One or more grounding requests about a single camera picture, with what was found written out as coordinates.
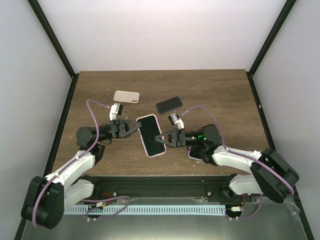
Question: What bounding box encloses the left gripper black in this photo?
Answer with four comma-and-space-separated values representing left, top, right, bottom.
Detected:
97, 119, 143, 142

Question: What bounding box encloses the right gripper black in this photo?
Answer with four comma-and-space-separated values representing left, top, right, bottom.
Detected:
155, 128, 204, 148

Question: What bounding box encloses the pink phone case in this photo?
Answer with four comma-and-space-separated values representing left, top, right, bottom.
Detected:
135, 113, 167, 158

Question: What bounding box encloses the lavender phone case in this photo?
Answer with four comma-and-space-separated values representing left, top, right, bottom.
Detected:
187, 147, 202, 161

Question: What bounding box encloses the beige phone case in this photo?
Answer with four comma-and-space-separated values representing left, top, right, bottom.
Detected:
113, 90, 140, 104

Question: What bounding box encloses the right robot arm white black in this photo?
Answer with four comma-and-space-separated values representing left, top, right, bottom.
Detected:
155, 124, 299, 203

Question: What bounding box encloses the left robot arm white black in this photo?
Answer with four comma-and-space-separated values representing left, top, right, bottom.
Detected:
21, 119, 142, 229

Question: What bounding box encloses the black phone blue edge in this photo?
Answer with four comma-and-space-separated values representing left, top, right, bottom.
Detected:
156, 96, 183, 114

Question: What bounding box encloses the metal front plate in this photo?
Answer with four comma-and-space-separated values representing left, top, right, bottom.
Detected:
21, 199, 308, 240

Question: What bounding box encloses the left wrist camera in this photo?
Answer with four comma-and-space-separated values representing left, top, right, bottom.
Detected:
109, 103, 124, 121

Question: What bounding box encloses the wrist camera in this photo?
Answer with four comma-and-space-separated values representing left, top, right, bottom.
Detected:
168, 113, 185, 130
109, 103, 124, 121

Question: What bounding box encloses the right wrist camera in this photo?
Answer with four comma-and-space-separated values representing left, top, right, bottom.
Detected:
168, 113, 185, 130

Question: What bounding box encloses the black aluminium frame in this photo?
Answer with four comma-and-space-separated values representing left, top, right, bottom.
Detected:
13, 0, 320, 240

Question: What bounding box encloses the light blue slotted cable duct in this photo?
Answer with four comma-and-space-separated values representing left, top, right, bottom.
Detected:
64, 205, 226, 216

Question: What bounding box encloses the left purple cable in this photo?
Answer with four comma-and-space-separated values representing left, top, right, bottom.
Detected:
32, 98, 132, 228

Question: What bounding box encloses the purple cable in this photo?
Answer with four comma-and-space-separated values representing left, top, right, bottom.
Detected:
182, 104, 296, 221
32, 98, 132, 228

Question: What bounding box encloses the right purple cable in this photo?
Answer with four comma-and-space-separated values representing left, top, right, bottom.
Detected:
182, 104, 296, 221

